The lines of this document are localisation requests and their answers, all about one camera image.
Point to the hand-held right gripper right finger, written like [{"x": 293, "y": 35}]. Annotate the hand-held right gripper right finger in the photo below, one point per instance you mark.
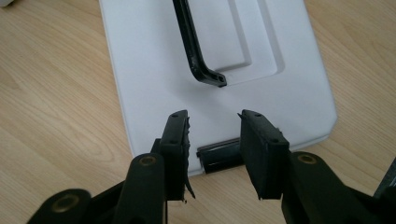
[{"x": 264, "y": 158}]

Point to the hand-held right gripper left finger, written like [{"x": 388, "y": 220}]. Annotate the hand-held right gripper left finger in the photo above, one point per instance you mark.
[{"x": 175, "y": 155}]

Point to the white object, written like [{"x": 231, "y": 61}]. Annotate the white object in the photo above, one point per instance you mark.
[{"x": 5, "y": 2}]

